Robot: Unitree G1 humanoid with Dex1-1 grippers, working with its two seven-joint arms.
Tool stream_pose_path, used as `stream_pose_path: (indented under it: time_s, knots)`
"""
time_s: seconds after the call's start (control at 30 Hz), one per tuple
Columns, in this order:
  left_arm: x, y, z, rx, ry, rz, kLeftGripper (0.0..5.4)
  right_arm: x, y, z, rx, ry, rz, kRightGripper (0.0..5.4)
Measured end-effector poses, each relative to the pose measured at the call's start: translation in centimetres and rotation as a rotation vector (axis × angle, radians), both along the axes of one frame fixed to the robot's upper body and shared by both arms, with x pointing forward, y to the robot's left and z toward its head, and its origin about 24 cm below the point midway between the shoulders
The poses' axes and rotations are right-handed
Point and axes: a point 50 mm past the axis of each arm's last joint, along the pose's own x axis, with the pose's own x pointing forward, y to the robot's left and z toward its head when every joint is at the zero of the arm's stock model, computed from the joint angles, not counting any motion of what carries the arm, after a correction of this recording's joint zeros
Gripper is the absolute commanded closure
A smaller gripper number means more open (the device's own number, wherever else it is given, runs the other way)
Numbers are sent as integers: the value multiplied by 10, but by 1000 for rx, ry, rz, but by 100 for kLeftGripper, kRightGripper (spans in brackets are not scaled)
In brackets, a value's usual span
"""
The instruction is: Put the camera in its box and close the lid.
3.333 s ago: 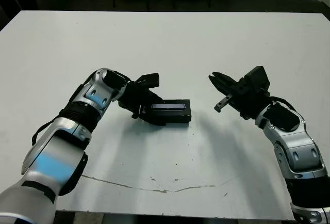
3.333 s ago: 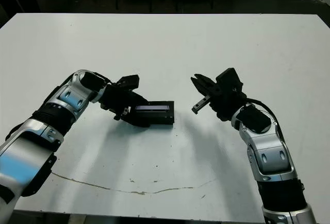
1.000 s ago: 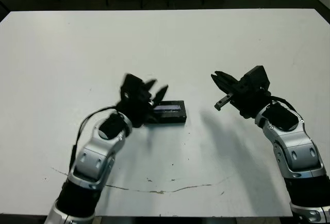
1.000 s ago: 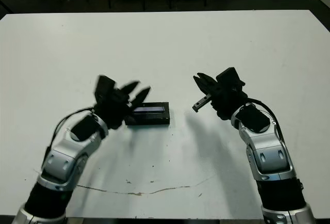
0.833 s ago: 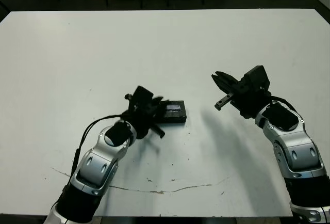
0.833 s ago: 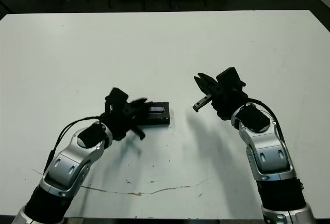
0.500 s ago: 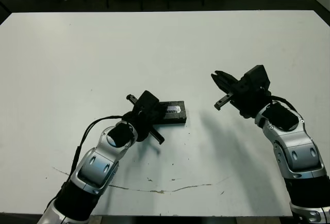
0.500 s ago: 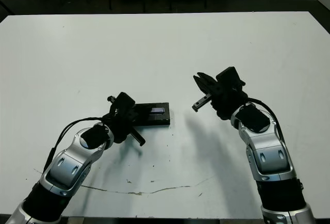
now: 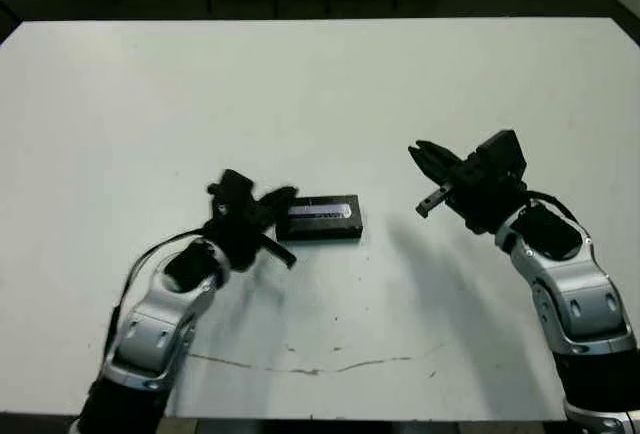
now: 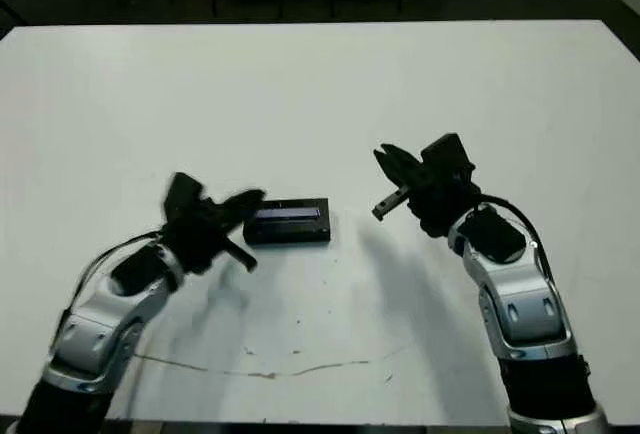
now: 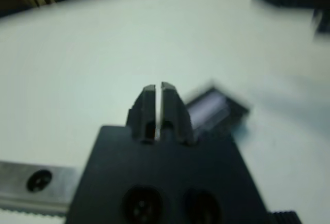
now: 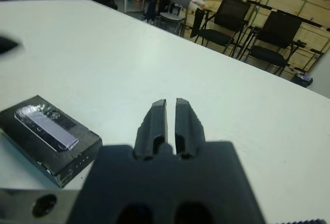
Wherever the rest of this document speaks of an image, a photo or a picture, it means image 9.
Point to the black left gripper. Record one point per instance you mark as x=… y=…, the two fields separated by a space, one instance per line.
x=237 y=229

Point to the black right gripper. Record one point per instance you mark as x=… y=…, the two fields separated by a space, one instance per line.
x=485 y=199

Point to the black box lid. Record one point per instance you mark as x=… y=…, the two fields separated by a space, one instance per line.
x=320 y=231

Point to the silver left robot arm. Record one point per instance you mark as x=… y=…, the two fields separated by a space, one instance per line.
x=150 y=324

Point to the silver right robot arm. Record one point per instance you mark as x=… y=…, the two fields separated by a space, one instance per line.
x=585 y=299

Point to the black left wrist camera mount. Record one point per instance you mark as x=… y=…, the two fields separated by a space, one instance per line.
x=232 y=186

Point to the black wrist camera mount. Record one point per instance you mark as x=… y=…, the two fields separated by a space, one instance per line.
x=500 y=151
x=232 y=186

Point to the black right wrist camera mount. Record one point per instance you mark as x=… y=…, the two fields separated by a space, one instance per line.
x=500 y=151

